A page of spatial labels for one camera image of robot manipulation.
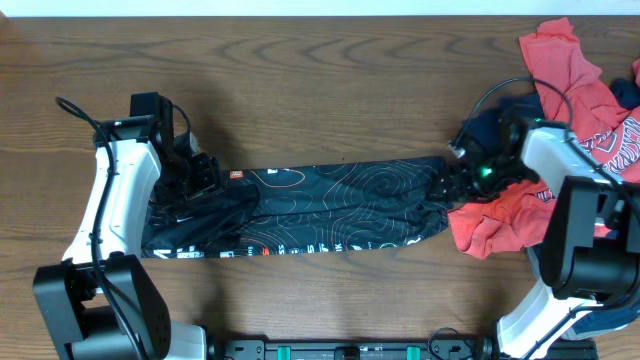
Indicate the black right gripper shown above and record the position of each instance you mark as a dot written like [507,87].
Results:
[450,173]

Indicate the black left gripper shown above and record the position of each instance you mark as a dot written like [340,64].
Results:
[209,178]

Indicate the black orange-patterned jersey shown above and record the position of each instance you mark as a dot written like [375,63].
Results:
[304,210]

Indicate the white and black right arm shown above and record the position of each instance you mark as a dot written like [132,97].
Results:
[589,258]

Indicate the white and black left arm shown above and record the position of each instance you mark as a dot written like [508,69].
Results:
[99,302]

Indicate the dark navy garment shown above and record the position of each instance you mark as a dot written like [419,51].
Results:
[482,134]

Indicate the red printed t-shirt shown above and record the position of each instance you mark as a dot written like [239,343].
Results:
[580,127]

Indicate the blue denim jeans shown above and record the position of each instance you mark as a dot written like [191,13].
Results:
[599,323]

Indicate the black mounting rail base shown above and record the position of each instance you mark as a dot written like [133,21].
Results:
[445,345]

